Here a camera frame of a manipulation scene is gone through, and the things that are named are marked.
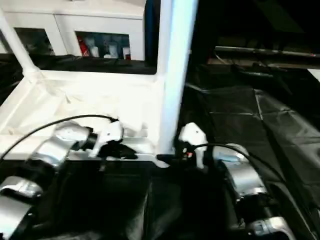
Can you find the white plastic table top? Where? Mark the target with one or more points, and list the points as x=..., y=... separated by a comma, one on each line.
x=75, y=100

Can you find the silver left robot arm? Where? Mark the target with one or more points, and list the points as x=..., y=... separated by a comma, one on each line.
x=57, y=142

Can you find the black mat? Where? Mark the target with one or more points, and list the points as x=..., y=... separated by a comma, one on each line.
x=250, y=125

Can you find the red bottle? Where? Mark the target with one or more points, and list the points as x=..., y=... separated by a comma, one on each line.
x=83, y=46

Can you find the white glass-door cabinet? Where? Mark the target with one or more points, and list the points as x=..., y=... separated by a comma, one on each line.
x=100, y=20

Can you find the dark metal pole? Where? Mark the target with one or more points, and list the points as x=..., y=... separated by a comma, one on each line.
x=270, y=50

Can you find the white flat board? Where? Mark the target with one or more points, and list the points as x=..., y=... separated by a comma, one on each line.
x=314, y=75

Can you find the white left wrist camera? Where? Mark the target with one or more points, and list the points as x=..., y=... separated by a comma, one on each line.
x=110, y=132

